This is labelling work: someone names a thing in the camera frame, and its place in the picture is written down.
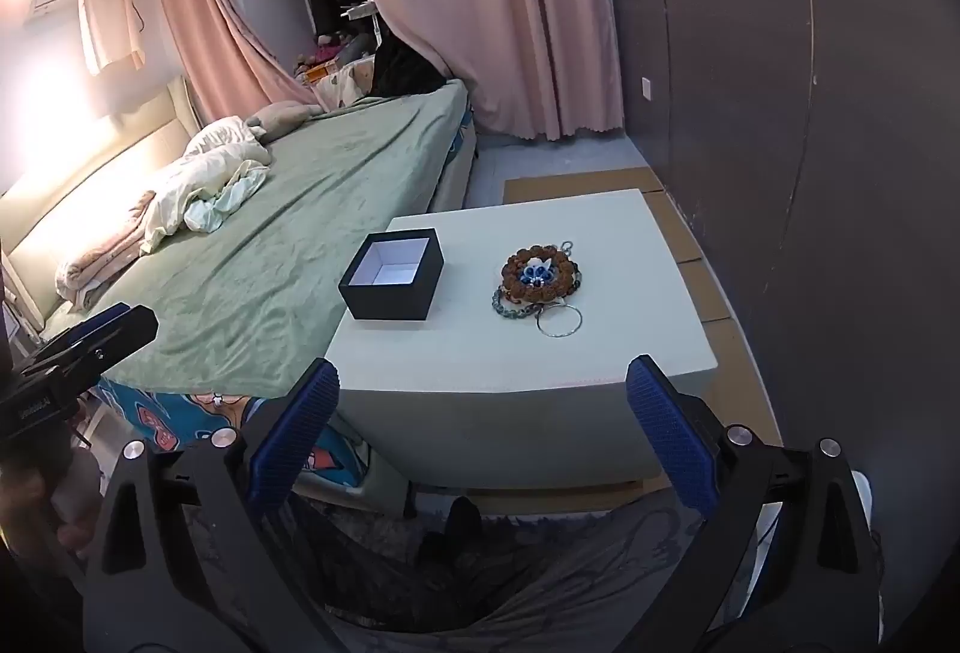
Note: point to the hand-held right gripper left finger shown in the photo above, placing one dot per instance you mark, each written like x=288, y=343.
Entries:
x=292, y=428

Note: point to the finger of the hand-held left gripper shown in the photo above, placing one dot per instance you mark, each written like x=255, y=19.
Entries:
x=112, y=327

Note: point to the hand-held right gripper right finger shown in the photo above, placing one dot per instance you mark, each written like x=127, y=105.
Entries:
x=667, y=428

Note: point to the black jewelry box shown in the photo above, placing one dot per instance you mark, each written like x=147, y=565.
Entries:
x=390, y=301

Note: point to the person's left hand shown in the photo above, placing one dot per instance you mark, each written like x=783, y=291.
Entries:
x=45, y=510

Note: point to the pink blanket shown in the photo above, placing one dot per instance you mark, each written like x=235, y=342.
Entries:
x=97, y=263

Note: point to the cartoon printed bedsheet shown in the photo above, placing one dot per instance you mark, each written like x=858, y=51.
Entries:
x=172, y=421

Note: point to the cream headboard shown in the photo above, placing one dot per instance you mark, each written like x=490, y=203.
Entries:
x=67, y=196

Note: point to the cardboard sheet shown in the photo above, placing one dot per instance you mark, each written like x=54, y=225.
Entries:
x=705, y=293

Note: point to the pale green cloth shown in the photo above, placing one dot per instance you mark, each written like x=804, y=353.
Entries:
x=225, y=203

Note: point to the cream duvet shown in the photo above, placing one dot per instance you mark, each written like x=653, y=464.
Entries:
x=195, y=181

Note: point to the white table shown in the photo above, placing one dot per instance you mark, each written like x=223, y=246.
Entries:
x=465, y=353

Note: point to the blue white flower ornament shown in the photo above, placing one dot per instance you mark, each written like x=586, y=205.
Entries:
x=537, y=271

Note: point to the person's dark trousers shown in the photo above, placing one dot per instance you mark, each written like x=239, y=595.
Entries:
x=525, y=585

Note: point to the green bed sheet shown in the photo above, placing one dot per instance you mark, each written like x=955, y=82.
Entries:
x=315, y=188

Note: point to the grey plush pillow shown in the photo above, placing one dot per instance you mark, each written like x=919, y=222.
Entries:
x=285, y=115

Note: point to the cream bed base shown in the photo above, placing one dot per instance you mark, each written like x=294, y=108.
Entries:
x=454, y=173

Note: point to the patterned pillow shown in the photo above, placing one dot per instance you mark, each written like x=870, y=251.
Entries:
x=345, y=87

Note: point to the heap of plush toys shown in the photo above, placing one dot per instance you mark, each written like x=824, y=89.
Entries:
x=330, y=57

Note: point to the black cloth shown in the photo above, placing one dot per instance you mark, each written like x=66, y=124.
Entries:
x=405, y=72

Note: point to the white wall socket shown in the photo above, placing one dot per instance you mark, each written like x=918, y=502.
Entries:
x=646, y=88

